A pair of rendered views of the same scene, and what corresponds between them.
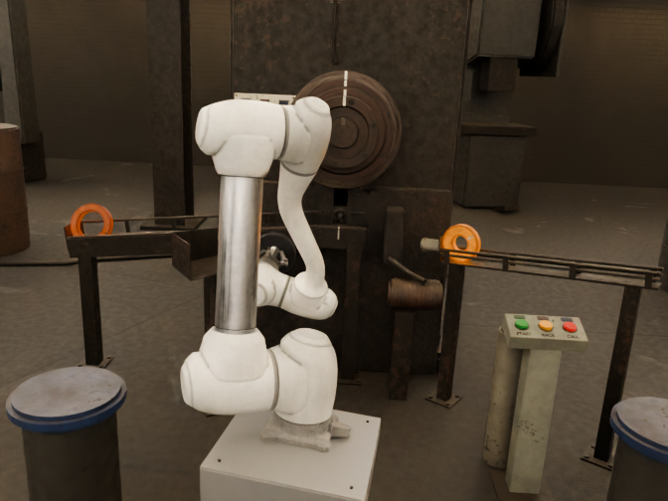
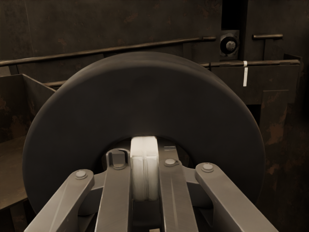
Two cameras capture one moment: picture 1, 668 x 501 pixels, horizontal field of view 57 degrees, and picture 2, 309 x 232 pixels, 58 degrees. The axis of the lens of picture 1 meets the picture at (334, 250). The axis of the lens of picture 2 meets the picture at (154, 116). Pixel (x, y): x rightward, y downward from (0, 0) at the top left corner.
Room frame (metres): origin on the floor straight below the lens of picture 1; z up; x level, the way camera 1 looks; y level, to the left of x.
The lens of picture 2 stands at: (1.94, 0.22, 0.80)
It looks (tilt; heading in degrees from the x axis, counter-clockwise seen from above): 19 degrees down; 357
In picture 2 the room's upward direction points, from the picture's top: 2 degrees counter-clockwise
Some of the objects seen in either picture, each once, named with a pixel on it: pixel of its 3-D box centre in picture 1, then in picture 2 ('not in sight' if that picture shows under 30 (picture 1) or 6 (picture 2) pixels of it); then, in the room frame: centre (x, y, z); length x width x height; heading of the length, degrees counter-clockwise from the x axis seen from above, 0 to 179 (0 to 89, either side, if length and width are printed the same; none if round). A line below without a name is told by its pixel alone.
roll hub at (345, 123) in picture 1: (343, 132); not in sight; (2.46, -0.01, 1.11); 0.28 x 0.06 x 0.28; 88
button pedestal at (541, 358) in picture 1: (533, 409); not in sight; (1.80, -0.68, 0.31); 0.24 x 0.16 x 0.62; 88
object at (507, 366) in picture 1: (507, 397); not in sight; (1.96, -0.64, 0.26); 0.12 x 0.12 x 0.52
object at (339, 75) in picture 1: (343, 130); not in sight; (2.55, -0.02, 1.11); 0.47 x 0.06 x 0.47; 88
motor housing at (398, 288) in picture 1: (411, 338); not in sight; (2.41, -0.34, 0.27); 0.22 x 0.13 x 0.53; 88
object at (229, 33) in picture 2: (341, 208); (214, 41); (2.80, -0.02, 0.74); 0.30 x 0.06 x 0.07; 178
